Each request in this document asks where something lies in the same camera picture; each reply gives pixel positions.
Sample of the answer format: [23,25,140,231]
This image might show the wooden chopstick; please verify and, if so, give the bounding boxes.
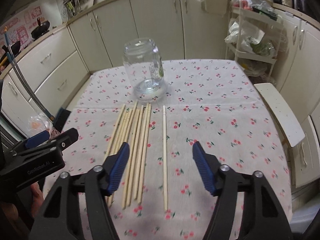
[137,103,152,205]
[127,103,148,207]
[121,105,144,210]
[103,103,126,207]
[109,101,139,205]
[114,109,132,154]

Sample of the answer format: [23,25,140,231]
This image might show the pale single chopstick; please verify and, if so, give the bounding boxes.
[163,105,168,211]

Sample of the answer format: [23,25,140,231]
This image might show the cream kitchen cabinets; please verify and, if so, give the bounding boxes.
[0,0,320,188]

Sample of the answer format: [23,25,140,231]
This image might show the white wooden stool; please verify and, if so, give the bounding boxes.
[254,82,305,148]

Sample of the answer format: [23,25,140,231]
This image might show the black wok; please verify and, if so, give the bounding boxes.
[31,18,50,40]

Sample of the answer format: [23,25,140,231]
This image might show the clear glass jar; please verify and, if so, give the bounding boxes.
[123,38,167,101]

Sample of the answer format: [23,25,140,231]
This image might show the cherry print tablecloth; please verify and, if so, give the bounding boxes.
[43,60,292,239]

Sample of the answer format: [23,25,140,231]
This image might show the white plastic bag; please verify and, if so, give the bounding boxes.
[225,18,265,54]

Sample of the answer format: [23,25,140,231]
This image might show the white storage rack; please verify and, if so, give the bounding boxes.
[225,5,284,82]

